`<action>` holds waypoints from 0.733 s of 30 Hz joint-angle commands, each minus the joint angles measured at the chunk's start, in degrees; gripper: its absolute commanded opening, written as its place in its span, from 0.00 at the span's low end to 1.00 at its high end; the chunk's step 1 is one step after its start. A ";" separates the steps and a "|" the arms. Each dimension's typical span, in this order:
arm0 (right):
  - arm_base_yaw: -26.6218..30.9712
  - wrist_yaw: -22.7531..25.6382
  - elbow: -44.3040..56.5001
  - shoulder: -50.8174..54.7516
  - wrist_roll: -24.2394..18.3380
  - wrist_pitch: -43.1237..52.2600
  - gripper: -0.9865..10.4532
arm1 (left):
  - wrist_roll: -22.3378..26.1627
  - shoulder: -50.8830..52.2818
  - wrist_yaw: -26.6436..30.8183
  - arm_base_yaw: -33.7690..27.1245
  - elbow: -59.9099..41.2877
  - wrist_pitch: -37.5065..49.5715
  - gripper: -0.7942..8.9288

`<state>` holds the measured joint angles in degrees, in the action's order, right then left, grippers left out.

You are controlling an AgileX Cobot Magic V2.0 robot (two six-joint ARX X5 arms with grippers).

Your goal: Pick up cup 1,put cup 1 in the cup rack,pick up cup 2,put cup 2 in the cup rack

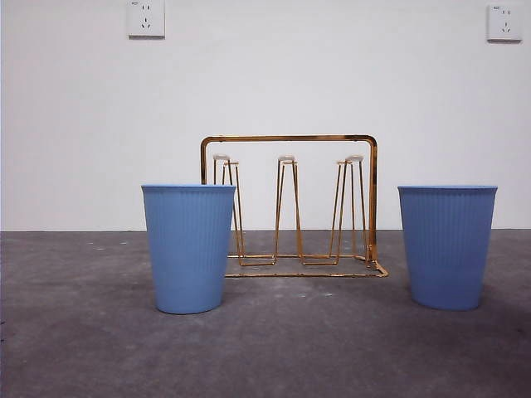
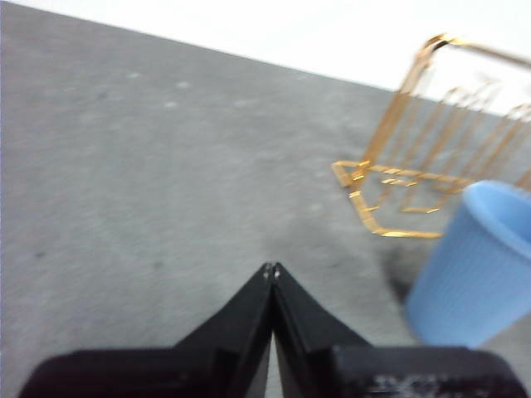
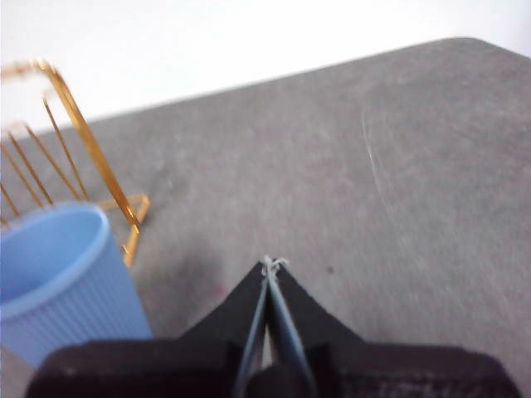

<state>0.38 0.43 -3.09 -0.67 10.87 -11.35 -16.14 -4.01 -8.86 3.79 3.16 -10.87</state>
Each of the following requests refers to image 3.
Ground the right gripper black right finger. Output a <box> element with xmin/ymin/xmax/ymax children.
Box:
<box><xmin>248</xmin><ymin>259</ymin><xmax>522</xmax><ymax>398</ymax></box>

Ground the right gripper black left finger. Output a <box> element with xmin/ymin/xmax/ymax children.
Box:
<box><xmin>24</xmin><ymin>256</ymin><xmax>271</xmax><ymax>398</ymax></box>

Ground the blue ribbed plastic cup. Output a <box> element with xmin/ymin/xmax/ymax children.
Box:
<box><xmin>0</xmin><ymin>201</ymin><xmax>153</xmax><ymax>370</ymax></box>

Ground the gold wire cup rack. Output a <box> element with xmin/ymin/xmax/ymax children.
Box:
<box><xmin>0</xmin><ymin>57</ymin><xmax>151</xmax><ymax>269</ymax></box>

